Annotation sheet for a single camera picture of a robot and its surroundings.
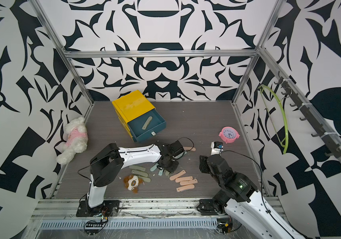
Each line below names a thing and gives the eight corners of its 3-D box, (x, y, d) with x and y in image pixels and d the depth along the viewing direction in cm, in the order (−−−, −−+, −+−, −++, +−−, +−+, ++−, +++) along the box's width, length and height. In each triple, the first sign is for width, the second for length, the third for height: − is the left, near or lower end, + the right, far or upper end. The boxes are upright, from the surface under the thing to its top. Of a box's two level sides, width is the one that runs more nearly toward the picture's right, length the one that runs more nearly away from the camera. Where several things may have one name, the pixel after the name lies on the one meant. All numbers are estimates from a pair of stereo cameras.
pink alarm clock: (229, 145, 98) (230, 143, 96) (216, 133, 103) (217, 131, 101) (241, 136, 102) (242, 134, 100) (228, 125, 108) (229, 123, 106)
